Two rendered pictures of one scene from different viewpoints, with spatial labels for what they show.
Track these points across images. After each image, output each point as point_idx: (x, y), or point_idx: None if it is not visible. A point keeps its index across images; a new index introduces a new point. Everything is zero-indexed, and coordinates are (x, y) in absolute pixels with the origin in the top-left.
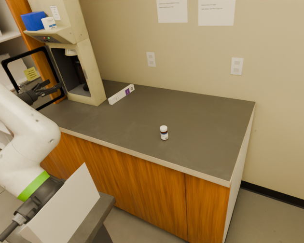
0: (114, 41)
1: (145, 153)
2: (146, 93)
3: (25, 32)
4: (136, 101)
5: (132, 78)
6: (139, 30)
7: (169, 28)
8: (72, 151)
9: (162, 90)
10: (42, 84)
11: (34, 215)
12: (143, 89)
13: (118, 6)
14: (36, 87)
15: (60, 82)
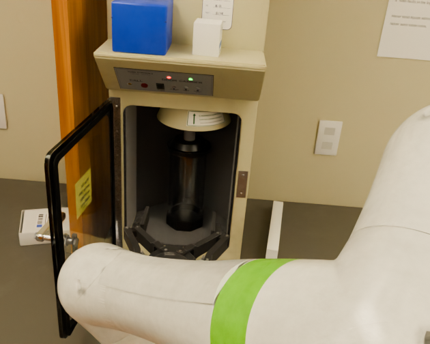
0: None
1: None
2: (323, 222)
3: (104, 56)
4: (327, 247)
5: (251, 184)
6: (315, 67)
7: (399, 71)
8: None
9: (354, 213)
10: (145, 227)
11: None
12: (304, 213)
13: (271, 7)
14: (159, 241)
15: (215, 216)
